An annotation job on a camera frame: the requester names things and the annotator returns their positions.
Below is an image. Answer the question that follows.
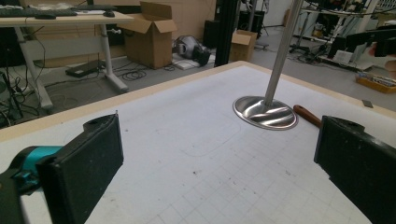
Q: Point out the desk with white legs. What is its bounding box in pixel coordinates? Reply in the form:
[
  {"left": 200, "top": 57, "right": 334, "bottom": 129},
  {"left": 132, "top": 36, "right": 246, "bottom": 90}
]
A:
[{"left": 0, "top": 10, "right": 135, "bottom": 112}]

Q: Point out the black keyboard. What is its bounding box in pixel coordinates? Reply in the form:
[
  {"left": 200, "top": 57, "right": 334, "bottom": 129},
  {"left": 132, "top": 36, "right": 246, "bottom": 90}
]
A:
[{"left": 0, "top": 7, "right": 78, "bottom": 19}]

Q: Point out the grey and black helmet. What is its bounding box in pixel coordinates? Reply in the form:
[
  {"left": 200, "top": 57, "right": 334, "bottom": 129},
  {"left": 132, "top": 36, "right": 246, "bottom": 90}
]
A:
[{"left": 174, "top": 35, "right": 212, "bottom": 66}]

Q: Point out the small cardboard box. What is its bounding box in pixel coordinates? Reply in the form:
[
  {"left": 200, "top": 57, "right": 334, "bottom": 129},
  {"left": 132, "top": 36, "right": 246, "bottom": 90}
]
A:
[{"left": 229, "top": 29, "right": 259, "bottom": 63}]

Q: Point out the white grid mat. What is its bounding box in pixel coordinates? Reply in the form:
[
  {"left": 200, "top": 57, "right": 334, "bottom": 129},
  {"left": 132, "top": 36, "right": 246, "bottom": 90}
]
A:
[{"left": 0, "top": 65, "right": 396, "bottom": 224}]

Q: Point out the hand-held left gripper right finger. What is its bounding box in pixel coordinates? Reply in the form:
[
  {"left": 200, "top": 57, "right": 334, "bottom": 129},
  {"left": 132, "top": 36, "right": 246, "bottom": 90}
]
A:
[{"left": 313, "top": 115, "right": 396, "bottom": 224}]

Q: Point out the brown wooden utensil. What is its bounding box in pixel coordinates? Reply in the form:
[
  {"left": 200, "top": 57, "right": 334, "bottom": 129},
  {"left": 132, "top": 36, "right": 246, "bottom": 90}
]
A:
[{"left": 292, "top": 104, "right": 323, "bottom": 129}]

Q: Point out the black metal column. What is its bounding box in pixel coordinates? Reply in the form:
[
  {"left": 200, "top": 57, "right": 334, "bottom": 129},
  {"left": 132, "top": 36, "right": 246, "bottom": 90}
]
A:
[{"left": 214, "top": 0, "right": 241, "bottom": 68}]

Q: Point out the flat black box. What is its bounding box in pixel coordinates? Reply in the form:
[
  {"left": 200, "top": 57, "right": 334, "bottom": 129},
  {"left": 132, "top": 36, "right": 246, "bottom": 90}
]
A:
[{"left": 64, "top": 59, "right": 106, "bottom": 78}]

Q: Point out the yellow tray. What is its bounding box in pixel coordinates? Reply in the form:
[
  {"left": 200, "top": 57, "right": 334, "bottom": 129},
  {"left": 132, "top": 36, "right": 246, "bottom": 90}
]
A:
[{"left": 355, "top": 72, "right": 396, "bottom": 94}]

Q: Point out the large open cardboard box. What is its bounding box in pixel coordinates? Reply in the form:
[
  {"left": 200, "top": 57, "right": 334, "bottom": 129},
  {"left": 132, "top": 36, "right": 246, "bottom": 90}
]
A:
[{"left": 117, "top": 1, "right": 178, "bottom": 70}]

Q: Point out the white flat board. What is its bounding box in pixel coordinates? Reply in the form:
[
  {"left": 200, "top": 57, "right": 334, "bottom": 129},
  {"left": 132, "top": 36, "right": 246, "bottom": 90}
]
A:
[{"left": 172, "top": 53, "right": 217, "bottom": 71}]

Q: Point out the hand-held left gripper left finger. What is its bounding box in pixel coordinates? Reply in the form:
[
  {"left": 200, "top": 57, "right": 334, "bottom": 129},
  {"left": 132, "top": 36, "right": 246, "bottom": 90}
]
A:
[{"left": 9, "top": 112, "right": 125, "bottom": 224}]

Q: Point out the steel stand with round base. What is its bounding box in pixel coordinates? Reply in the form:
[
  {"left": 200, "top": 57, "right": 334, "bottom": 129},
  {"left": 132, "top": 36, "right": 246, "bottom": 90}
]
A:
[{"left": 232, "top": 0, "right": 305, "bottom": 132}]

